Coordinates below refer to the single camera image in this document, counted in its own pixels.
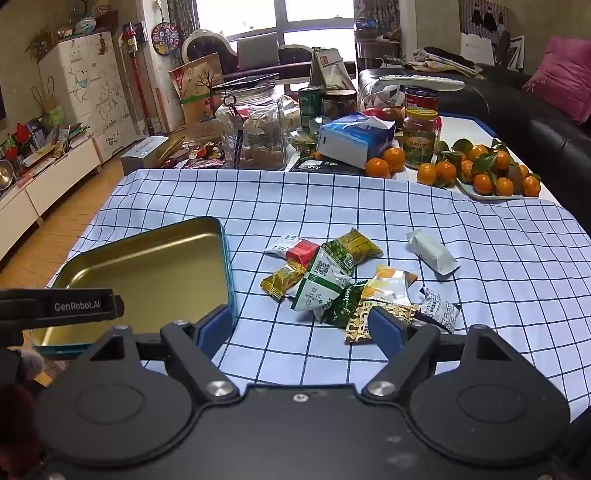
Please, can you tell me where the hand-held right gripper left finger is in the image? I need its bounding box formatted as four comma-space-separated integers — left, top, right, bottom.
85, 305, 242, 403

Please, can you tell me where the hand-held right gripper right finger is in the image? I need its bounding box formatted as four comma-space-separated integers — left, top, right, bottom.
360, 305, 514, 402

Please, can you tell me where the brown patterned snack packet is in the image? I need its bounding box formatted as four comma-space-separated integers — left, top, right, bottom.
344, 300, 419, 344

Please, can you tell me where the yellow and silver snack packet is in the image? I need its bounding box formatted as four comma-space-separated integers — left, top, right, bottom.
360, 265, 419, 308

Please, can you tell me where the dark green snack packet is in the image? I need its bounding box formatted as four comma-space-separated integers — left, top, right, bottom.
314, 281, 370, 328

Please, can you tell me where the white black-print snack packet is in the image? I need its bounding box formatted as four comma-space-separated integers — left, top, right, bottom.
413, 286, 462, 334

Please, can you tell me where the gold snack packet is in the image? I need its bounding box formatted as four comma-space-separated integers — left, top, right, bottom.
260, 261, 309, 302

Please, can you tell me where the teal and gold tin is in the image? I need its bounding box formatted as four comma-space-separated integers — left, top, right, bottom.
30, 216, 238, 358

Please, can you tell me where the white and green snack packet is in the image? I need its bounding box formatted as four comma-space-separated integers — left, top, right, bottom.
290, 241, 357, 313

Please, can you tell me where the plain white snack packet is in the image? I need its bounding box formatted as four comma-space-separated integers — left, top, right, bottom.
406, 230, 460, 276

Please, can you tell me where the red and white snack packet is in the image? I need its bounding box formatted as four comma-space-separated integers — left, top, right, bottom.
264, 234, 320, 268

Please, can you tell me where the blue checked tablecloth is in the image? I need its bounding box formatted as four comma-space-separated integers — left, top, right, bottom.
48, 167, 591, 423

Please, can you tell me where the dark red fuzzy clothing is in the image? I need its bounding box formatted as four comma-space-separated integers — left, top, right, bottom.
0, 348, 47, 467

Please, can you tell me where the white TV console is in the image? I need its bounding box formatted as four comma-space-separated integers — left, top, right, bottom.
0, 136, 103, 261

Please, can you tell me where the pale green plate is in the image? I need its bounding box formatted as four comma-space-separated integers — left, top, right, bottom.
455, 178, 542, 201

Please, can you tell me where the grey cardboard box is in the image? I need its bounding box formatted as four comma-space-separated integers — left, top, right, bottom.
121, 135, 171, 176

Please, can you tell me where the pile of colourful wrappers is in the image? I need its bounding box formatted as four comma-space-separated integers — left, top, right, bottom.
170, 140, 228, 170

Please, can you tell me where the black notebook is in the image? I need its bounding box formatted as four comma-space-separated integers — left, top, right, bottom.
288, 159, 368, 176

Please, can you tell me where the yellow-lid glass jar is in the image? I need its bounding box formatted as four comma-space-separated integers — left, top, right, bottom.
402, 108, 439, 167

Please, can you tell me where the blue tissue pack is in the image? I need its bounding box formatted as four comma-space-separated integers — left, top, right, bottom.
316, 113, 397, 169

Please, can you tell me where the large glass jar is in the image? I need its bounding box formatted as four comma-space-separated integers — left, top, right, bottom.
216, 85, 289, 171

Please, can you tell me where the pile of leafy tangerines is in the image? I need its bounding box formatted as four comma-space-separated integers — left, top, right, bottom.
436, 137, 542, 198

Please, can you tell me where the white cartoon cabinet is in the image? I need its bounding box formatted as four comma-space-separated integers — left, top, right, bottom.
37, 30, 139, 163

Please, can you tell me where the red apple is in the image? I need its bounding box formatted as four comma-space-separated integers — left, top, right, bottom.
362, 106, 403, 123

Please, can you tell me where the green can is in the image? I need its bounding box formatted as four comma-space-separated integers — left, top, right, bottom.
298, 87, 324, 136

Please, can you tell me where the red stick vacuum cleaner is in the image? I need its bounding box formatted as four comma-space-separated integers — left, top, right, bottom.
121, 21, 156, 136

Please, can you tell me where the tree print gift bag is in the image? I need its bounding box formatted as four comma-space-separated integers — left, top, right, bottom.
168, 52, 225, 139

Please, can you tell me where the black leather sofa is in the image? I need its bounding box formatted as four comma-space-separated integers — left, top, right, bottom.
358, 46, 591, 227

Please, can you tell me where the desk calendar stand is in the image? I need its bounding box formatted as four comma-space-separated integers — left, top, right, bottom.
308, 47, 345, 90

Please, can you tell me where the grey cushion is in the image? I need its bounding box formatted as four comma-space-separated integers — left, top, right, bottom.
236, 38, 280, 73

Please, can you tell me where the pink cushion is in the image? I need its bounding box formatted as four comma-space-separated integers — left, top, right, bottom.
522, 37, 591, 124

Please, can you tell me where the round decorated wall plate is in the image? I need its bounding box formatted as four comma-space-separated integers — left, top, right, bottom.
151, 22, 180, 56

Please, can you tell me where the wall poster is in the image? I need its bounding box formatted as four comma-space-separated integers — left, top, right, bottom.
458, 0, 512, 36

